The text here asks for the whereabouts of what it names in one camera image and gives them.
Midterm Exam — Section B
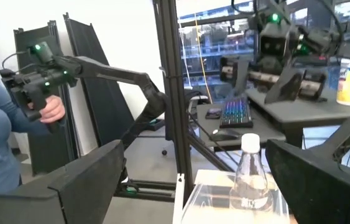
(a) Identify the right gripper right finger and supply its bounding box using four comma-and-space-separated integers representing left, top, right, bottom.
265, 138, 350, 224

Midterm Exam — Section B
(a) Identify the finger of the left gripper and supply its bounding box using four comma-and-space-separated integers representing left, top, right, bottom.
234, 58, 251, 95
264, 67, 305, 105

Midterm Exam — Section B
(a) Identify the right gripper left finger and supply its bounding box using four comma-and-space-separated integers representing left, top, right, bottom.
0, 139, 126, 224

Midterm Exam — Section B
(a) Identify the pale blue round object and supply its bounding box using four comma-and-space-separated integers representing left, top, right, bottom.
229, 133, 275, 213

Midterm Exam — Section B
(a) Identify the clear plastic container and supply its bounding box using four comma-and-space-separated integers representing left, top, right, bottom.
172, 169, 291, 224

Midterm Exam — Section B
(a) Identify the black desk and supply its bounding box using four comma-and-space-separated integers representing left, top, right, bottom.
245, 86, 350, 147

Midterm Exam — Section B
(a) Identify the backlit black keyboard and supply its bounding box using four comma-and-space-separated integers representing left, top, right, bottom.
219, 96, 254, 129

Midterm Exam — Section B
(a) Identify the black keyboard shelf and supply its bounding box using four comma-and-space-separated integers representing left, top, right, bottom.
195, 102, 287, 152

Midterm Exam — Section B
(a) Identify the black computer mouse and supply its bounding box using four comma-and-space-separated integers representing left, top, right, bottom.
212, 128, 241, 142

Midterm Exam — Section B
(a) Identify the person's hand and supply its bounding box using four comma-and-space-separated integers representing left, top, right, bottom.
28, 95, 67, 124

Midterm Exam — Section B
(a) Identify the black leaning panel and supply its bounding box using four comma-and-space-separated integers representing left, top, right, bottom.
12, 20, 81, 175
63, 12, 136, 147

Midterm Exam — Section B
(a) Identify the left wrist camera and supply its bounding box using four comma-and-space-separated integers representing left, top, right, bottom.
259, 30, 288, 58

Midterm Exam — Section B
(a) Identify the yellow cable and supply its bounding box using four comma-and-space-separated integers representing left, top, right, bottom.
194, 12, 214, 105

